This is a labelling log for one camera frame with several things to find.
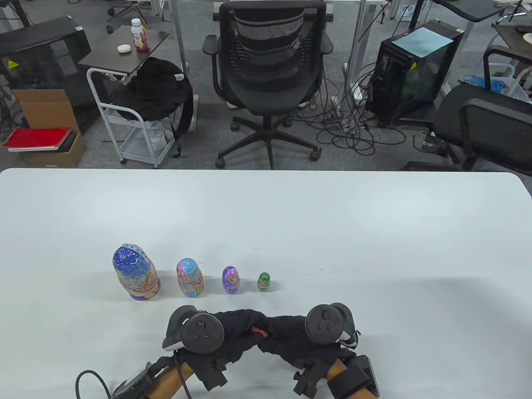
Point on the small purple nesting doll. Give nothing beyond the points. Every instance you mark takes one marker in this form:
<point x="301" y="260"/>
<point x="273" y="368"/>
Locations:
<point x="232" y="286"/>
<point x="230" y="273"/>

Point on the red notebook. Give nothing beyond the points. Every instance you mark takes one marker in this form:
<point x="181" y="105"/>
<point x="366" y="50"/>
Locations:
<point x="35" y="138"/>

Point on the large blue Russian doll top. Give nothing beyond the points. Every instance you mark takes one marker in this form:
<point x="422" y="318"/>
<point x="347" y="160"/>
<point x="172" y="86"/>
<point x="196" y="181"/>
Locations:
<point x="131" y="259"/>

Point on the blue plastic bag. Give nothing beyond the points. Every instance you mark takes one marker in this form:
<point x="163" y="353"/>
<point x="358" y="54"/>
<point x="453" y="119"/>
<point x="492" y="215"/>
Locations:
<point x="490" y="83"/>

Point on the white power strip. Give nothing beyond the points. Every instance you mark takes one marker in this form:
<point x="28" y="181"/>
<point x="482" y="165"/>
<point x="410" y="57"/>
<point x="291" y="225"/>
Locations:
<point x="348" y="120"/>

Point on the open cardboard box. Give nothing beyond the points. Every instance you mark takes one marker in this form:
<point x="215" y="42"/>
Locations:
<point x="45" y="108"/>

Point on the black mesh office chair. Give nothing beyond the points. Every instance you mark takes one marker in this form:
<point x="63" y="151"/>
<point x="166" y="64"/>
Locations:
<point x="266" y="83"/>

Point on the white metal rolling cart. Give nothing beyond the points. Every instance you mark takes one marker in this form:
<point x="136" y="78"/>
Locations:
<point x="143" y="154"/>

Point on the black padded office chair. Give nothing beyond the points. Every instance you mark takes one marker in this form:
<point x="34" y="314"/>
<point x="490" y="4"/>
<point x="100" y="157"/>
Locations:
<point x="478" y="120"/>

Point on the black bag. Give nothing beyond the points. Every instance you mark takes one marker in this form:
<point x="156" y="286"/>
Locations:
<point x="153" y="91"/>

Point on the black VR controller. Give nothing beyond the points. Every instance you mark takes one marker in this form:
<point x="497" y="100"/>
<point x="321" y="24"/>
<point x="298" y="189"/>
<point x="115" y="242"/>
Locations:
<point x="326" y="324"/>
<point x="202" y="332"/>

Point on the small white oval object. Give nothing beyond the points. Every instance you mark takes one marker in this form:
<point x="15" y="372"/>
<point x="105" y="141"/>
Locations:
<point x="124" y="48"/>

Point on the black desk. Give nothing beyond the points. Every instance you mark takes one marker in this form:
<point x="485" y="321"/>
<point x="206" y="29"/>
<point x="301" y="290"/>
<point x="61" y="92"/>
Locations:
<point x="469" y="8"/>

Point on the person's right hand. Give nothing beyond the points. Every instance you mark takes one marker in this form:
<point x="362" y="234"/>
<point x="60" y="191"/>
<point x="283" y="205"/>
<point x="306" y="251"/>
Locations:
<point x="286" y="336"/>

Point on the person's left hand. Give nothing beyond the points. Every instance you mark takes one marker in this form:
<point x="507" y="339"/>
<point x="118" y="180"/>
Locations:
<point x="239" y="328"/>

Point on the purple drink bottle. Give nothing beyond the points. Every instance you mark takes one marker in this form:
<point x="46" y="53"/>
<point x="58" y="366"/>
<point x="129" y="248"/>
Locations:
<point x="140" y="37"/>

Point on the person's right forearm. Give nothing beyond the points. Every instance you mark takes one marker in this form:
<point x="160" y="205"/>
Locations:
<point x="336" y="369"/>

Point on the white shoe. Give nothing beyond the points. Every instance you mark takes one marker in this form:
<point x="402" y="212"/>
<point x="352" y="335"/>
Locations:
<point x="235" y="106"/>

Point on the smallest red Russian doll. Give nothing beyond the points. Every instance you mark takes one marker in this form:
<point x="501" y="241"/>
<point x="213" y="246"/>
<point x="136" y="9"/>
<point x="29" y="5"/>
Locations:
<point x="259" y="331"/>

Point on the black chair base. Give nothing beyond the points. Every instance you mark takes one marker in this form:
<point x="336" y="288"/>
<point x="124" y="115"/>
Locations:
<point x="124" y="10"/>

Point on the black glass computer tower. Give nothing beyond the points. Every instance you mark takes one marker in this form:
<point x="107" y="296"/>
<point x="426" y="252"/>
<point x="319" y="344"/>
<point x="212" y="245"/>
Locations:
<point x="407" y="87"/>

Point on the large cream Russian doll bottom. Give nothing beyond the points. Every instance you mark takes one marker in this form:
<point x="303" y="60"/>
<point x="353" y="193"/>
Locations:
<point x="141" y="289"/>

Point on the white metal desk leg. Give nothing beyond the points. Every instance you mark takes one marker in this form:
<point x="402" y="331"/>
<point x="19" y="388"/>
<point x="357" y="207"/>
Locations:
<point x="358" y="41"/>
<point x="181" y="37"/>

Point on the black cabinet with warning sticker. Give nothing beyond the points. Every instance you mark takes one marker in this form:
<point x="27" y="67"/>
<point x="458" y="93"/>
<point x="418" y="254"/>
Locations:
<point x="41" y="50"/>

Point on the person's left forearm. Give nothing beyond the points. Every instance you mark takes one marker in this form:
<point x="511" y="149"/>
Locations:
<point x="170" y="382"/>

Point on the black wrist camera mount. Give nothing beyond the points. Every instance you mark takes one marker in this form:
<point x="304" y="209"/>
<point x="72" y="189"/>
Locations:
<point x="307" y="380"/>
<point x="212" y="374"/>

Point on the dark brown side table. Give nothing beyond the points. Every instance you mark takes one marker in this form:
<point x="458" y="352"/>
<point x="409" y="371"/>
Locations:
<point x="108" y="56"/>

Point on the light blue paper sheet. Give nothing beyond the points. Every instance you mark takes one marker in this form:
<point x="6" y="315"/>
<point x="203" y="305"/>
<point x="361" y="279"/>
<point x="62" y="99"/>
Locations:
<point x="422" y="41"/>

